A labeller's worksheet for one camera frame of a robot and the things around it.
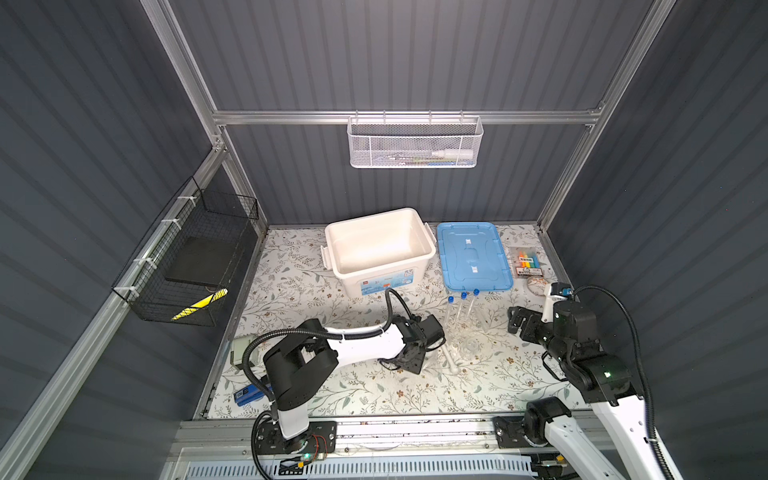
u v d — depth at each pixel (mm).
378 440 742
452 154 912
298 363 483
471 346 827
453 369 833
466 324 934
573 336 510
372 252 1119
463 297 826
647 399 454
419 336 662
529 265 1057
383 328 566
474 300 864
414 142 1236
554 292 639
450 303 826
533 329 642
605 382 468
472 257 1112
